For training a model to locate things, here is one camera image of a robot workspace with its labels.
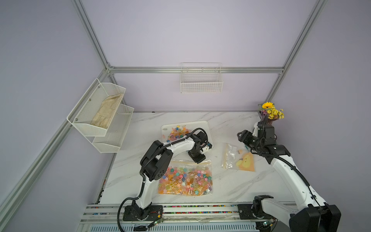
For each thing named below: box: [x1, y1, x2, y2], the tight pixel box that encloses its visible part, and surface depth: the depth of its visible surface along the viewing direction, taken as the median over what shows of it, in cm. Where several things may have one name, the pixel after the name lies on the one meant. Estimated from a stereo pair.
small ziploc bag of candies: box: [220, 142, 256, 173], surface depth 92 cm
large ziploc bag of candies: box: [157, 159, 214, 197], surface depth 85 cm
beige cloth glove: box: [90, 93, 124, 129], surface depth 81 cm
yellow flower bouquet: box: [258, 101, 285, 120], surface depth 90 cm
